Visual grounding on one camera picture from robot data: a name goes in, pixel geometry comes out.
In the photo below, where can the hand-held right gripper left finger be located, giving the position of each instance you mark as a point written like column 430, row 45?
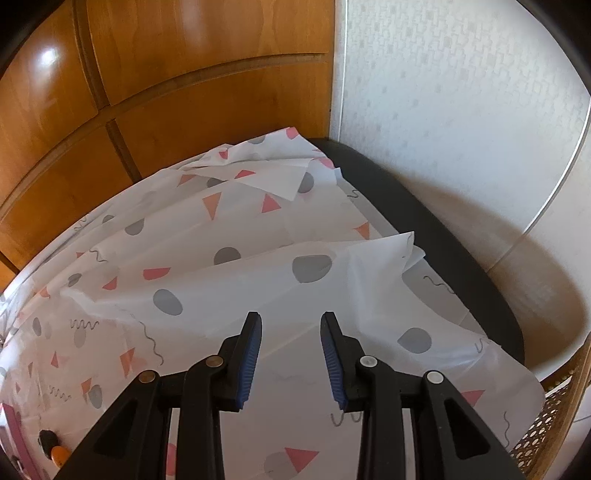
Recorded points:
column 244, row 364

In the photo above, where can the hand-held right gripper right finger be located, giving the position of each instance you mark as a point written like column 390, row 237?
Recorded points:
column 333, row 364

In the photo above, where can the white patterned tablecloth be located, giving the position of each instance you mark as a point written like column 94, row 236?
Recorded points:
column 258, row 258

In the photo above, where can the black table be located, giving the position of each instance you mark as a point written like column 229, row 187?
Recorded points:
column 429, row 221

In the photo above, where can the orange fruit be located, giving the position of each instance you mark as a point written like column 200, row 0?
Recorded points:
column 60, row 454

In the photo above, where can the rattan chair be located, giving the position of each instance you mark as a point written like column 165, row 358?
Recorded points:
column 549, row 415

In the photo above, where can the pink strip object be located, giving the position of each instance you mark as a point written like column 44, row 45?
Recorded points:
column 18, row 429

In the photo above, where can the white wall trim strip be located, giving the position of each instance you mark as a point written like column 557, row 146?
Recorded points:
column 339, row 64

